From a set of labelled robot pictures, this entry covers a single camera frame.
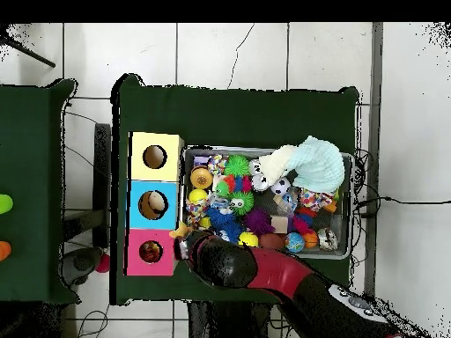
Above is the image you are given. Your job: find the tan plush toy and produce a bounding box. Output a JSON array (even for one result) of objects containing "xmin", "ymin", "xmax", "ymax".
[{"xmin": 168, "ymin": 221, "xmax": 194, "ymax": 241}]

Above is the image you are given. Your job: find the yellow smiley ball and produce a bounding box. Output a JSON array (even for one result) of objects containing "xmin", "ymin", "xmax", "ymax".
[{"xmin": 238, "ymin": 231, "xmax": 259, "ymax": 248}]

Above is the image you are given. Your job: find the brown toy football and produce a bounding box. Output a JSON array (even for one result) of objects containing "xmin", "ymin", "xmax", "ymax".
[{"xmin": 258, "ymin": 232, "xmax": 285, "ymax": 251}]

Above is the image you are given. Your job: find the green spiky ball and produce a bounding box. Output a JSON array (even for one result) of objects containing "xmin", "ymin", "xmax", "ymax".
[{"xmin": 224, "ymin": 154, "xmax": 252, "ymax": 178}]

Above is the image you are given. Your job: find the blue spiky monster toy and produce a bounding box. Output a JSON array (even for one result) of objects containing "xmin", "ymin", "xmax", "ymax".
[{"xmin": 204, "ymin": 207, "xmax": 236, "ymax": 233}]

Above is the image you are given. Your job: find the globe print ball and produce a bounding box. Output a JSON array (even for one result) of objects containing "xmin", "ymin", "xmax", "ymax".
[{"xmin": 285, "ymin": 231, "xmax": 306, "ymax": 254}]

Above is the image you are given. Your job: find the lime green toy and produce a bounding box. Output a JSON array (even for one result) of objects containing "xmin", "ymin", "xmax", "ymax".
[{"xmin": 0, "ymin": 194, "xmax": 14, "ymax": 216}]

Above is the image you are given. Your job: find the mint green cloth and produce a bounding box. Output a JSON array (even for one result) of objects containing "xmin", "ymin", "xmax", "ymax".
[{"xmin": 285, "ymin": 135, "xmax": 346, "ymax": 194}]

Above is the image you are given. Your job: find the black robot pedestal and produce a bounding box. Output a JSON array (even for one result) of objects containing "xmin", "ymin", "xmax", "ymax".
[{"xmin": 188, "ymin": 300, "xmax": 283, "ymax": 338}]

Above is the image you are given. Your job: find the black power cable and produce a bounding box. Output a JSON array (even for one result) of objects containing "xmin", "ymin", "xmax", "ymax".
[{"xmin": 355, "ymin": 195, "xmax": 451, "ymax": 217}]

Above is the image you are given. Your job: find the orange striped tiger toy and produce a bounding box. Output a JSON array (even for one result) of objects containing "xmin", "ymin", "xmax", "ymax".
[{"xmin": 139, "ymin": 240, "xmax": 164, "ymax": 263}]

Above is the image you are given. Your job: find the dark green table cloth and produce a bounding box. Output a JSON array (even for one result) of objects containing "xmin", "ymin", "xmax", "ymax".
[
  {"xmin": 109, "ymin": 73, "xmax": 360, "ymax": 306},
  {"xmin": 0, "ymin": 78, "xmax": 80, "ymax": 305}
]

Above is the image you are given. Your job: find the yellow tennis ball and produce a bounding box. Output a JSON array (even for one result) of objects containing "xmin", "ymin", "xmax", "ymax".
[{"xmin": 188, "ymin": 188, "xmax": 209, "ymax": 204}]

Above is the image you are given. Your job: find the toy hamburger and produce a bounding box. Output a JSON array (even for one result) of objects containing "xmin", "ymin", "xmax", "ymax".
[{"xmin": 189, "ymin": 165, "xmax": 214, "ymax": 190}]

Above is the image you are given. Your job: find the wooden box with three holes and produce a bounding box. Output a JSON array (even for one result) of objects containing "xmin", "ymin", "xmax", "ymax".
[{"xmin": 125, "ymin": 131, "xmax": 185, "ymax": 277}]

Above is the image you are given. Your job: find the black tripod leg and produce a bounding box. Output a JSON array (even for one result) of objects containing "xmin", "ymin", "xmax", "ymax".
[{"xmin": 0, "ymin": 33, "xmax": 56, "ymax": 69}]

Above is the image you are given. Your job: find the clear mesh bin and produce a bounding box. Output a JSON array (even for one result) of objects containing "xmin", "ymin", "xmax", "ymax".
[{"xmin": 177, "ymin": 144, "xmax": 354, "ymax": 261}]

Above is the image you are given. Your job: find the purple spiky toy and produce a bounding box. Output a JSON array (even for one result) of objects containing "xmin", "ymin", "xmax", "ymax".
[{"xmin": 242, "ymin": 208, "xmax": 276, "ymax": 237}]

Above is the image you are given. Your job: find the cream waffle cloth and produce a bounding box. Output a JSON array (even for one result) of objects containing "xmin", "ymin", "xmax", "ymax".
[{"xmin": 258, "ymin": 144, "xmax": 300, "ymax": 186}]

